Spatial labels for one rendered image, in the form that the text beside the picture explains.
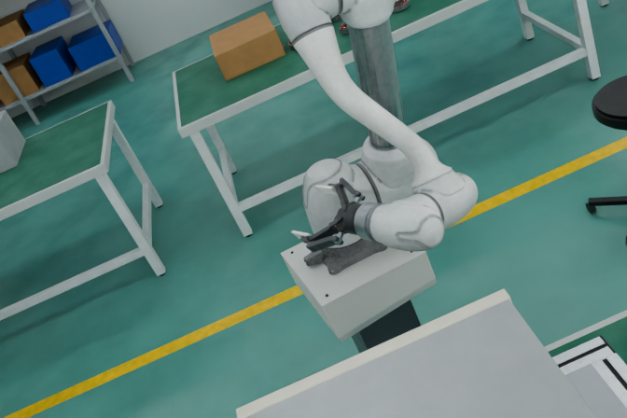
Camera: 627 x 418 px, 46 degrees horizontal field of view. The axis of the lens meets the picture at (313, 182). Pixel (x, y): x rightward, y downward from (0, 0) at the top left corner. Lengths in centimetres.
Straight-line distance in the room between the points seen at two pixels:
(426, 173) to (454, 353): 72
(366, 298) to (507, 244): 140
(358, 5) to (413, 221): 50
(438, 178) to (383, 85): 30
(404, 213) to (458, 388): 65
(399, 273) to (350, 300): 15
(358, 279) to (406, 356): 92
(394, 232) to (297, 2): 54
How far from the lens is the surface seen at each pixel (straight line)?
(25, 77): 750
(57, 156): 418
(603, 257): 314
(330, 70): 163
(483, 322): 109
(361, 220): 168
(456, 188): 171
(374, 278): 198
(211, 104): 379
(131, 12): 778
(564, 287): 305
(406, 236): 159
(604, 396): 124
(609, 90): 307
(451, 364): 106
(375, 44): 178
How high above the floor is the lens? 208
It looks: 29 degrees down
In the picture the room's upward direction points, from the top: 24 degrees counter-clockwise
